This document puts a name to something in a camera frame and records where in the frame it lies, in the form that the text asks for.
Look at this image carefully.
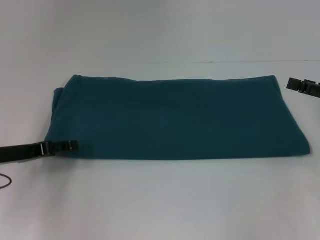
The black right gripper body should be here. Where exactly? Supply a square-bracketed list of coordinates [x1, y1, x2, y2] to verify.
[301, 79, 320, 99]

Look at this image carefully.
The left arm cable with plug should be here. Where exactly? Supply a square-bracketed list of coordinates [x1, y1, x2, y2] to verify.
[0, 172, 13, 190]

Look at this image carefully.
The teal blue t-shirt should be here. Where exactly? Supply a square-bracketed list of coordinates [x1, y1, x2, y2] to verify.
[44, 73, 312, 161]

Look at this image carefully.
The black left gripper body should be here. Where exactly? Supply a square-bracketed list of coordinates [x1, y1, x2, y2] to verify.
[0, 141, 56, 161]

